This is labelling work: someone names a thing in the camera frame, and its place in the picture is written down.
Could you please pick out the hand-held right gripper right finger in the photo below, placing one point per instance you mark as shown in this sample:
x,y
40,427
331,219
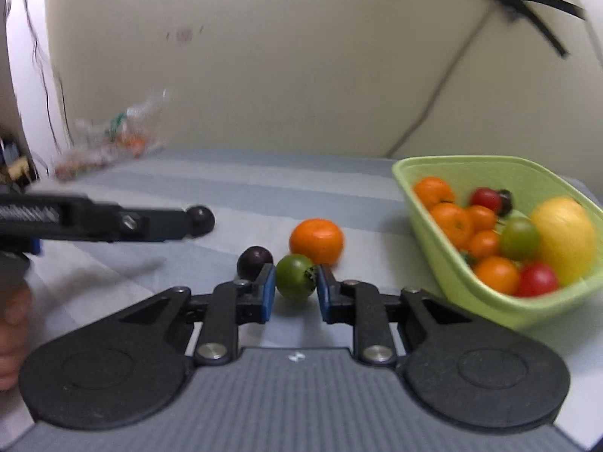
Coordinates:
x,y
325,294

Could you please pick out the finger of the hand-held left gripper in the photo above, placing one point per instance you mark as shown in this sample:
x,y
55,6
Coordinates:
x,y
155,226

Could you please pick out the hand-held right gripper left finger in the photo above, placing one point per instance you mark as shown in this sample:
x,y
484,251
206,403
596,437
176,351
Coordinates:
x,y
267,294

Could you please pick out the green cherry tomato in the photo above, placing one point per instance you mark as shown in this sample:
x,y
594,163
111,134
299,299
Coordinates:
x,y
294,277
519,238

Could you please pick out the dark purple cherry tomato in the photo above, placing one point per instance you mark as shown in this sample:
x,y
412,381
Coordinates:
x,y
201,220
253,260
506,201

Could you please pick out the orange mandarin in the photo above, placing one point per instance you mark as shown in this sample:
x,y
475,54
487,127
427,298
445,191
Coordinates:
x,y
452,223
316,241
433,191

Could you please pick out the orange cherry tomato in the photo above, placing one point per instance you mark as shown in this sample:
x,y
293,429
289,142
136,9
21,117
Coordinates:
x,y
497,274
481,218
484,244

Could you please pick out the red cherry tomato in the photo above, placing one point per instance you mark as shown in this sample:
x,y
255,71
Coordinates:
x,y
486,199
537,280

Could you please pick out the light green plastic basket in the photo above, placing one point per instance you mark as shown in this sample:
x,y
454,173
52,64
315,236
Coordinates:
x,y
541,313

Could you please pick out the large yellow lemon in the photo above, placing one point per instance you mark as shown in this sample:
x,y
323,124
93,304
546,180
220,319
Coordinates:
x,y
563,240

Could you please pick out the person's left hand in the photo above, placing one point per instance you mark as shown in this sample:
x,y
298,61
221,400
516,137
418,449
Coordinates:
x,y
12,339

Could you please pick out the dark clutter with yellow item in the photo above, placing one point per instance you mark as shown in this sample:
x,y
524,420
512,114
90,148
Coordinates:
x,y
14,165

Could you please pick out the striped grey white bedsheet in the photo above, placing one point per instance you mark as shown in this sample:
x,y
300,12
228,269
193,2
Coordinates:
x,y
235,188

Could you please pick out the clear plastic bag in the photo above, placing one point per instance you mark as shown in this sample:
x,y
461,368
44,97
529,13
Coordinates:
x,y
117,127

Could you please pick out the black tape cross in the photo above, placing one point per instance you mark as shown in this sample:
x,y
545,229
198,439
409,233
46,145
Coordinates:
x,y
541,2

